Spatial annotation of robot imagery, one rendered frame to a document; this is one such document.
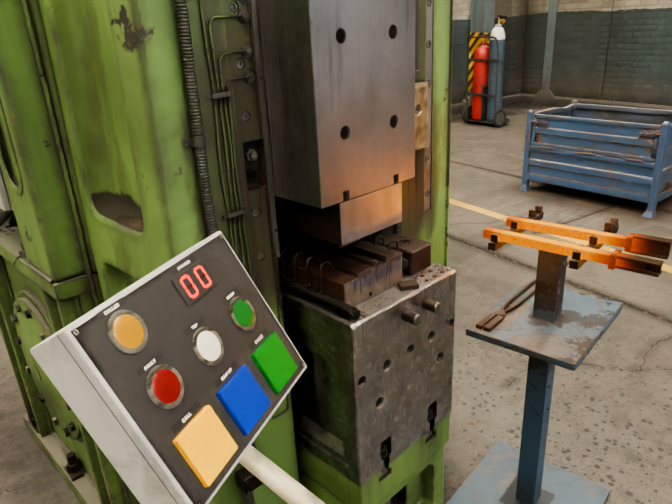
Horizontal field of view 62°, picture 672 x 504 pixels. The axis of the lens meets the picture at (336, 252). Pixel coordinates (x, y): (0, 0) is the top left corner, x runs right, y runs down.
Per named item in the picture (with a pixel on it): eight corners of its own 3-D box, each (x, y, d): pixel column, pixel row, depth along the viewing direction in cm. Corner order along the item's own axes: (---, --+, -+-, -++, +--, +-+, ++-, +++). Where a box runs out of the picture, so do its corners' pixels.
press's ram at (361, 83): (437, 169, 136) (440, -12, 121) (321, 209, 112) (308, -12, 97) (319, 150, 165) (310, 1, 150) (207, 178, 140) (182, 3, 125)
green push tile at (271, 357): (299, 367, 94) (275, 330, 93) (279, 393, 88) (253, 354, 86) (291, 370, 95) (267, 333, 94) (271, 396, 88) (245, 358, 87)
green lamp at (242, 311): (261, 323, 90) (259, 299, 89) (238, 334, 87) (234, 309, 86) (250, 317, 92) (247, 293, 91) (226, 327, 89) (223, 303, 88)
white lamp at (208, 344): (230, 356, 82) (226, 330, 80) (202, 369, 79) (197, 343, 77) (218, 348, 84) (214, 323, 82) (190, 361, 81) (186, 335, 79)
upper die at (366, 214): (402, 221, 132) (401, 182, 128) (341, 246, 119) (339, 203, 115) (287, 191, 160) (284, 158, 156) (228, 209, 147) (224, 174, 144)
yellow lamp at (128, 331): (153, 343, 72) (148, 313, 70) (119, 358, 69) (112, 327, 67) (142, 335, 74) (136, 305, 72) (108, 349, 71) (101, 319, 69)
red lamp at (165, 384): (190, 396, 73) (185, 368, 71) (158, 414, 70) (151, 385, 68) (178, 387, 75) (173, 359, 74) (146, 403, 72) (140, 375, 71)
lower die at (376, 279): (402, 281, 137) (402, 249, 134) (345, 311, 125) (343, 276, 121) (291, 242, 166) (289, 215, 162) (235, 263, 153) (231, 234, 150)
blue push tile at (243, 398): (272, 403, 86) (245, 363, 84) (248, 435, 79) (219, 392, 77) (263, 406, 87) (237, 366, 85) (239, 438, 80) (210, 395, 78)
